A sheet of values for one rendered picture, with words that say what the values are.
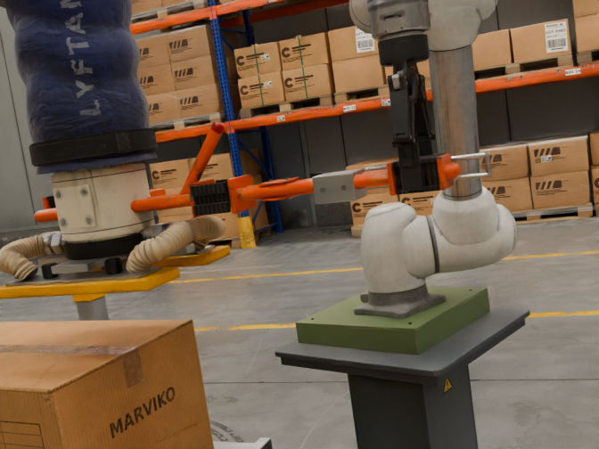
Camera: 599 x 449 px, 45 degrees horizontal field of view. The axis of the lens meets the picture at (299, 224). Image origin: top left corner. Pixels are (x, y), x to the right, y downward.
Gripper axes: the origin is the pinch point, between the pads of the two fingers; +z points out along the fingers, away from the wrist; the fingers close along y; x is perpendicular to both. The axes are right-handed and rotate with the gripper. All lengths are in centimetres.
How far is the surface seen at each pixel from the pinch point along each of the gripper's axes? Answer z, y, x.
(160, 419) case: 43, -1, -57
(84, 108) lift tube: -18, 10, -53
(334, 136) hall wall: 0, -829, -318
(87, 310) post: 31, -45, -109
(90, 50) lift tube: -27, 8, -51
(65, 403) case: 30, 21, -58
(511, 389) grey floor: 122, -218, -24
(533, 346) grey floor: 122, -280, -19
